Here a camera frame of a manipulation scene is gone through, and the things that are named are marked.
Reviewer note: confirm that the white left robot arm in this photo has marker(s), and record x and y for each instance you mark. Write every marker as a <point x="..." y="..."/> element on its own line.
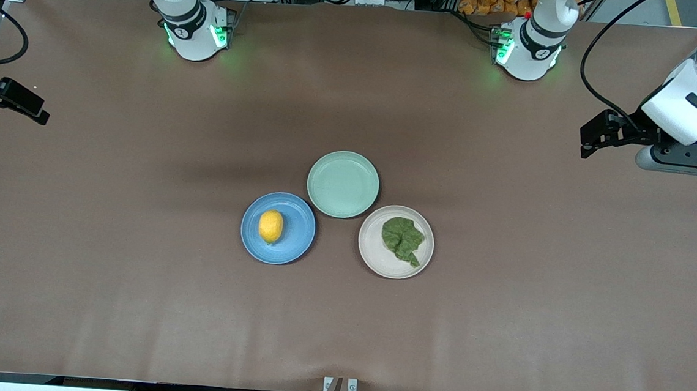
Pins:
<point x="527" y="45"/>

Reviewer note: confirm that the blue plate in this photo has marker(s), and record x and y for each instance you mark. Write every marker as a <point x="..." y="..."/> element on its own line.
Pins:
<point x="293" y="247"/>

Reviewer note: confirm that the green plate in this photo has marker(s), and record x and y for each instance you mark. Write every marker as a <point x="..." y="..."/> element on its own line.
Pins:
<point x="343" y="184"/>

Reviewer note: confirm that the beige plate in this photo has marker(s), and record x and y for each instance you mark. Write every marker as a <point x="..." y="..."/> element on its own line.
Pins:
<point x="372" y="246"/>

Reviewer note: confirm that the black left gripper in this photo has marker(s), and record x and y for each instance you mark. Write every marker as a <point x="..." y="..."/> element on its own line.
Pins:
<point x="632" y="134"/>

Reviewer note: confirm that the yellow lemon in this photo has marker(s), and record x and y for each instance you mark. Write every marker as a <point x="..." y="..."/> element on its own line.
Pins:
<point x="271" y="226"/>

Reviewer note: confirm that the green lettuce leaf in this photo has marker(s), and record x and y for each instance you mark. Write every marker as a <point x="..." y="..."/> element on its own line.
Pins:
<point x="402" y="239"/>

